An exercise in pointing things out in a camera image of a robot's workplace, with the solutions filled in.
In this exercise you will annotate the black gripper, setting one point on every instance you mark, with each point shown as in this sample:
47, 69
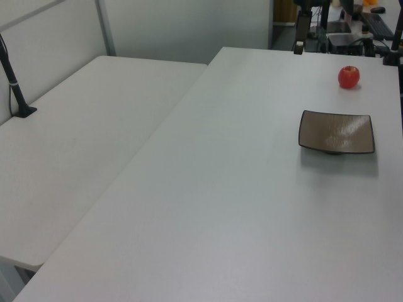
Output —
303, 26

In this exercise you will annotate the red apple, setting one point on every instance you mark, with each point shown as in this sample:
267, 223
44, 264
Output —
349, 78

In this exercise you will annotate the square brown ceramic plate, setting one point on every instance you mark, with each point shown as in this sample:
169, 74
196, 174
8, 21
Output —
335, 133

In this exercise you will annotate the brown wooden cabinet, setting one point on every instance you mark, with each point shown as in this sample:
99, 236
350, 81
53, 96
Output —
285, 11

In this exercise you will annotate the black monitor stand pole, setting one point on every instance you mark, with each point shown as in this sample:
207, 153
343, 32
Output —
325, 14

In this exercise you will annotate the silver flat box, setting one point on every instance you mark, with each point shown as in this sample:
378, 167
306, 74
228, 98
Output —
342, 39

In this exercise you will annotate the black flat tablet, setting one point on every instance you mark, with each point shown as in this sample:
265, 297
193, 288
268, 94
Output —
339, 27

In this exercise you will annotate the small black cylinder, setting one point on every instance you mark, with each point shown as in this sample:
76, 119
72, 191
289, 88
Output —
365, 30

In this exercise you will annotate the black computer keyboard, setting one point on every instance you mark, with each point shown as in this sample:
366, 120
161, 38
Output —
378, 25

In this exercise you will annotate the orange object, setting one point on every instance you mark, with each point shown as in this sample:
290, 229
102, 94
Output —
370, 2

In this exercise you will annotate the black computer mouse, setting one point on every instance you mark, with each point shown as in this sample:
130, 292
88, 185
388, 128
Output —
378, 9

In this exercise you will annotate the black stand with clamp base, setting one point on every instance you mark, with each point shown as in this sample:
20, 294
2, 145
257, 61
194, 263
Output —
395, 47

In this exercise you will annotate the black camera pole with base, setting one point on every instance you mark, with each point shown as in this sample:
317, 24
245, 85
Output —
15, 88

